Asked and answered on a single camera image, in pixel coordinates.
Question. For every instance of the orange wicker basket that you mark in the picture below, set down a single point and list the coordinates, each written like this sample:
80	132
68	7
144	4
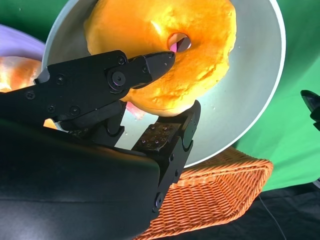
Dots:
212	195

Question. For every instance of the pink layered cake slice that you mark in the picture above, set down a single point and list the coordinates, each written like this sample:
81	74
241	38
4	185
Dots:
181	45

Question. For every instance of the black backdrop cloth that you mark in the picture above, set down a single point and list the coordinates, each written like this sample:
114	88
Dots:
287	215

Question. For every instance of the green tablecloth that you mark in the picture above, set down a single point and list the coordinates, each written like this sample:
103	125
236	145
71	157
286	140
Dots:
295	150

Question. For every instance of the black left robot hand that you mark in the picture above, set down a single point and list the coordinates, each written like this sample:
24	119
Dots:
315	105

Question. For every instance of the lilac plate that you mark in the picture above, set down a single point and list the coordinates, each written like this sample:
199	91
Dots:
20	45

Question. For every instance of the coral layered cake slice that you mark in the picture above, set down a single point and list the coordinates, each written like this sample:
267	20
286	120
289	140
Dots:
136	111

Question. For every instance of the pale grey-green bowl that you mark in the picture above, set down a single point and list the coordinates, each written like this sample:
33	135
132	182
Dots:
250	87

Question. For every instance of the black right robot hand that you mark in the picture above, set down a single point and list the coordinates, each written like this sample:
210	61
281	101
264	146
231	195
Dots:
62	175

